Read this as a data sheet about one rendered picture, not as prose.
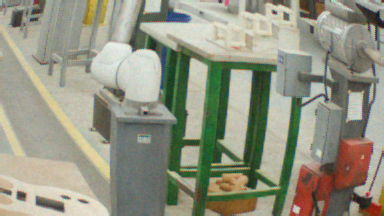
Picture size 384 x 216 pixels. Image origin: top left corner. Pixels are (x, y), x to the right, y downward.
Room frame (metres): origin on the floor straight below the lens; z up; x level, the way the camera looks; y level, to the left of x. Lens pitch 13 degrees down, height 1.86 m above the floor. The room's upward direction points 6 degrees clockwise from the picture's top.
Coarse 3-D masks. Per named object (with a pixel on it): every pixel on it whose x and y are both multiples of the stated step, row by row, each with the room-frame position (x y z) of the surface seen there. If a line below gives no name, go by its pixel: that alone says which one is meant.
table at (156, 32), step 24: (144, 24) 6.29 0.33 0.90; (168, 24) 6.33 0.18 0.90; (192, 24) 6.40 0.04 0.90; (264, 72) 5.81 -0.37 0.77; (264, 96) 5.82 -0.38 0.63; (264, 120) 5.82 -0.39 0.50; (192, 144) 6.39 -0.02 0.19; (216, 144) 6.42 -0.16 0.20; (168, 168) 5.69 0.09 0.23; (240, 168) 5.82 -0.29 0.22; (168, 192) 5.67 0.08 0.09
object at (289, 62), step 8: (280, 56) 4.56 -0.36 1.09; (288, 56) 4.51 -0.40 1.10; (296, 56) 4.53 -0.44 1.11; (304, 56) 4.55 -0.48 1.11; (280, 64) 4.56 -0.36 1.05; (288, 64) 4.51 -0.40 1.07; (296, 64) 4.53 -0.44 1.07; (304, 64) 4.55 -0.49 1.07; (280, 72) 4.55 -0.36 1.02; (288, 72) 4.51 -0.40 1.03; (296, 72) 4.53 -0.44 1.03; (280, 80) 4.55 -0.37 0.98; (288, 80) 4.51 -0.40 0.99; (296, 80) 4.53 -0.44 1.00; (280, 88) 4.54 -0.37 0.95; (288, 88) 4.51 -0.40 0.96; (296, 88) 4.53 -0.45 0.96; (304, 88) 4.55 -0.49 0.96; (288, 96) 4.52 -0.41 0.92; (296, 96) 4.54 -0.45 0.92; (304, 96) 4.55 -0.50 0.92; (320, 96) 4.48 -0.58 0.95; (296, 104) 4.59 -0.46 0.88; (304, 104) 4.56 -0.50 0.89
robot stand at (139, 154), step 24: (120, 120) 4.77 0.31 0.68; (144, 120) 4.80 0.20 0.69; (168, 120) 4.83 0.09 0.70; (120, 144) 4.80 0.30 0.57; (144, 144) 4.82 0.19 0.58; (168, 144) 4.87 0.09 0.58; (120, 168) 4.80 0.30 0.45; (144, 168) 4.82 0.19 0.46; (120, 192) 4.80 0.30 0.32; (144, 192) 4.82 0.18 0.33
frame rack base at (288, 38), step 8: (264, 24) 5.68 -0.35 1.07; (272, 24) 5.58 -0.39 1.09; (272, 32) 5.58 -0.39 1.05; (280, 32) 5.51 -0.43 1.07; (288, 32) 5.53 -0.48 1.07; (296, 32) 5.55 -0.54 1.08; (280, 40) 5.51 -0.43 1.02; (288, 40) 5.53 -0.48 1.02; (296, 40) 5.55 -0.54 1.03; (280, 48) 5.51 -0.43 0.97; (288, 48) 5.53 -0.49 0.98; (296, 48) 5.55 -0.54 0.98
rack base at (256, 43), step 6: (246, 30) 5.62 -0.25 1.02; (234, 36) 5.67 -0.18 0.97; (246, 36) 5.52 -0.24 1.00; (252, 36) 5.45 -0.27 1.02; (258, 36) 5.47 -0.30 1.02; (246, 42) 5.52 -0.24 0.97; (252, 42) 5.45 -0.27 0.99; (258, 42) 5.46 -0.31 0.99; (264, 42) 5.47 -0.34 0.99; (270, 42) 5.48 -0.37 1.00; (276, 42) 5.50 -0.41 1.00; (252, 48) 5.44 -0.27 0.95; (258, 48) 5.46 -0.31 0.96; (264, 48) 5.47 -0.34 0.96; (270, 48) 5.48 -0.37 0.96; (276, 48) 5.50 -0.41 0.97; (276, 54) 5.50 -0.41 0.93
